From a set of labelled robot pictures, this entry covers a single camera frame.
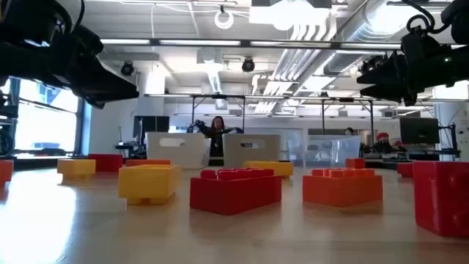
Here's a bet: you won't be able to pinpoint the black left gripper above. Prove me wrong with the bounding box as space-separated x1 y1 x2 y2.
0 34 140 110

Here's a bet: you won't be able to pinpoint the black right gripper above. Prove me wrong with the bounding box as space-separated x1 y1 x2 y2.
356 45 469 108

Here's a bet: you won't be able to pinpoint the red building block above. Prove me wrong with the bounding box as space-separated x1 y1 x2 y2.
87 153 124 173
413 160 469 238
189 168 283 216
396 162 415 179

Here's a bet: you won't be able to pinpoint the small yellow building block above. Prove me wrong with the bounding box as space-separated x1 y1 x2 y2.
56 158 97 180

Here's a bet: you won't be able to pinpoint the long ceiling light strip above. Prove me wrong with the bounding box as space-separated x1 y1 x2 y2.
158 39 242 47
249 40 333 48
339 43 402 50
100 38 152 46

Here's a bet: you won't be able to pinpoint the black computer monitor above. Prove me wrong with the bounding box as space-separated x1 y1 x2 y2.
399 117 440 145
132 115 171 147

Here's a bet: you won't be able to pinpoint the black metal stand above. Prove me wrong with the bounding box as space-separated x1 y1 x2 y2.
438 123 461 161

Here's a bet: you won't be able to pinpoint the clear plastic bin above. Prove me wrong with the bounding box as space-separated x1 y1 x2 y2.
303 134 362 169

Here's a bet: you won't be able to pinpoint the white plastic bin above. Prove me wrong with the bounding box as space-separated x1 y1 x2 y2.
145 131 212 170

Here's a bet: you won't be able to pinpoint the black background machine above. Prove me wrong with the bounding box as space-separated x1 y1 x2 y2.
0 93 18 157

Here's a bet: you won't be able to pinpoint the gray plastic bin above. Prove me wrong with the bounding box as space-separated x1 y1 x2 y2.
222 133 282 169

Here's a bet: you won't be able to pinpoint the black metal gantry frame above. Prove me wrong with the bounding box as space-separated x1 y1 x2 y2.
321 97 375 147
191 94 246 135

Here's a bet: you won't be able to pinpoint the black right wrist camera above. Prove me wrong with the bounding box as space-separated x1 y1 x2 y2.
400 29 443 56

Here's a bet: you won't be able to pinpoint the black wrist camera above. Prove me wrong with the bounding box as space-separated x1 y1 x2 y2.
69 23 106 58
400 29 443 56

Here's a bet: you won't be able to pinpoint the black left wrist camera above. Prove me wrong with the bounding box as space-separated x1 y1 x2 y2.
69 23 106 58

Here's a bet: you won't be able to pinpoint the silver ribbed ventilation duct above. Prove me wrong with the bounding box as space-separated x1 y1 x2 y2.
322 0 407 76

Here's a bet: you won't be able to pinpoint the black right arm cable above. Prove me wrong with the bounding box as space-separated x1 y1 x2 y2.
401 0 454 36

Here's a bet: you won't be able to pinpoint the black metal table frame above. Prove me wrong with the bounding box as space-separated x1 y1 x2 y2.
12 156 415 170

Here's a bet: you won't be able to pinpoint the white ring light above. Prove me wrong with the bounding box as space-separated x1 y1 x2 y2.
213 10 235 30

